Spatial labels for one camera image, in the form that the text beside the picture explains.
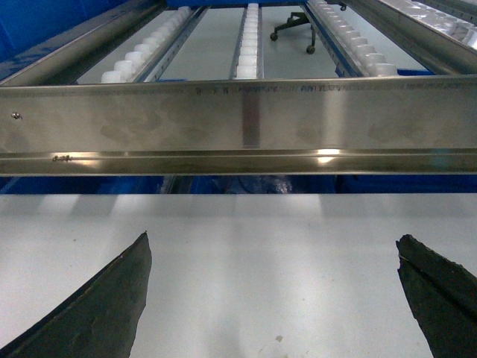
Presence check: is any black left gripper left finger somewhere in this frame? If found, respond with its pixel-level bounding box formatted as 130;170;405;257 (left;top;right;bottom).
1;233;152;357

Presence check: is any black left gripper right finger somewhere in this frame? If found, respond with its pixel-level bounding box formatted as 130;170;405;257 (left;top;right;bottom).
396;234;476;357

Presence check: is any stainless steel roller shelf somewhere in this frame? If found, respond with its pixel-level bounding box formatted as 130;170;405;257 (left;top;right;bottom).
1;1;476;176

